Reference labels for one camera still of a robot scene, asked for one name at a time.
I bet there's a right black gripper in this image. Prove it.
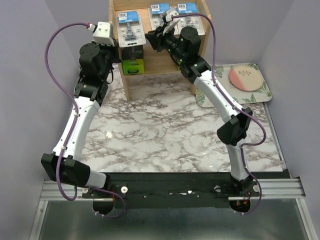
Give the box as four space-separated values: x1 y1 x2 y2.
142 24 185 64

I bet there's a black green razor box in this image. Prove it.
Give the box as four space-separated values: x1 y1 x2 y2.
122 45 145 75

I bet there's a blue razor blister pack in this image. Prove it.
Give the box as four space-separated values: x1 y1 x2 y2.
117 10 146 48
148 3 170 31
176 2 205 36

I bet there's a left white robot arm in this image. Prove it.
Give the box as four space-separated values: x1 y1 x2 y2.
41 42 119 198

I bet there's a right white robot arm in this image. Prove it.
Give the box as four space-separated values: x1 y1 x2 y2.
145 26 253 196

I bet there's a wooden two-tier shelf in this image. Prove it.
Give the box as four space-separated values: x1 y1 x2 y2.
108 0 212 101

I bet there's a floral serving tray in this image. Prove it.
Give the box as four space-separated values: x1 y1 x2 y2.
194 62 273 108

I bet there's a pink white plate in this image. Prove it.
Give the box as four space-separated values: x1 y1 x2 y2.
228 65 264 92

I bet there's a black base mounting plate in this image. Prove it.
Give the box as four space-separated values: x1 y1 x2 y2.
82 171 292 210

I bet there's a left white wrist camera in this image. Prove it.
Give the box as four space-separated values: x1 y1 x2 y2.
92 21 115 47

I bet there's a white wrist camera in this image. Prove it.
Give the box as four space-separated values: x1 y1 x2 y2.
162 7 180 36
92 21 115 47

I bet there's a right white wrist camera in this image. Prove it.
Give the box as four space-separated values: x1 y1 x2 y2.
162 7 180 36

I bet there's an aluminium rail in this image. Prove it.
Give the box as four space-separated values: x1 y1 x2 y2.
40 178 306 201

